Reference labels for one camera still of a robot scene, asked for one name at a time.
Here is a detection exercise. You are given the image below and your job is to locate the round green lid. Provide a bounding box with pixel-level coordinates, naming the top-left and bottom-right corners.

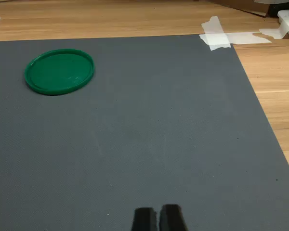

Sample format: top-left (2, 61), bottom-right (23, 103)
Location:
top-left (24, 49), bottom-right (95, 96)

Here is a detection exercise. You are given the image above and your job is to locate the dark grey mat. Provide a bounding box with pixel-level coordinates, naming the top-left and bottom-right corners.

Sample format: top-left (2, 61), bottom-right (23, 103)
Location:
top-left (0, 34), bottom-right (289, 231)

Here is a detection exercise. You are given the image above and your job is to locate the brown cardboard piece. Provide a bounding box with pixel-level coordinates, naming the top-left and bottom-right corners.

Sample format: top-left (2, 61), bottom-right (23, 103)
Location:
top-left (207, 0), bottom-right (270, 17)

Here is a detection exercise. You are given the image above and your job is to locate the white tape strip on bracket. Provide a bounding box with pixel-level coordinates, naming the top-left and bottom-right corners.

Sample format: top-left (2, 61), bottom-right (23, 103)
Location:
top-left (259, 23), bottom-right (289, 40)

